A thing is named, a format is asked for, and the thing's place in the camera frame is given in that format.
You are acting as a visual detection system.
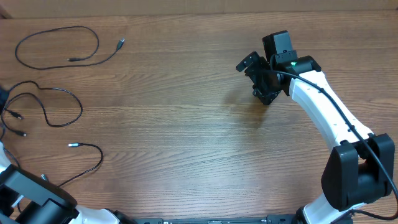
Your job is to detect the black cable small plugs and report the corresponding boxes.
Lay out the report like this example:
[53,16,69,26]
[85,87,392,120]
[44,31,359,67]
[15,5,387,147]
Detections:
[0,80,84,138]

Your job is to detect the black cable silver plugs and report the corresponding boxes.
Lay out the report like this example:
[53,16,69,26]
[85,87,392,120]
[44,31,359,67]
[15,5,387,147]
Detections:
[55,142,104,187]

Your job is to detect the black USB cable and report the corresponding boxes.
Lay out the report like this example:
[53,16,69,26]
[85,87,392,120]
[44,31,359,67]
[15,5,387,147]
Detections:
[14,26,126,70]

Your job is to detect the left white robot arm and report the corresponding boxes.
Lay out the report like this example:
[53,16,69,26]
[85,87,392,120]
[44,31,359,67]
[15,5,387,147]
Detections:
[1,144,129,224]

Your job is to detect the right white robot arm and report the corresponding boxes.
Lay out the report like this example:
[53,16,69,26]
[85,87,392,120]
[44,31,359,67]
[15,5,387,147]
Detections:
[236,30,397,223]

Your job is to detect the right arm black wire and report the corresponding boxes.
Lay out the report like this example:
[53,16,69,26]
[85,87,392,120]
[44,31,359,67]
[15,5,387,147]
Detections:
[264,54,398,222]

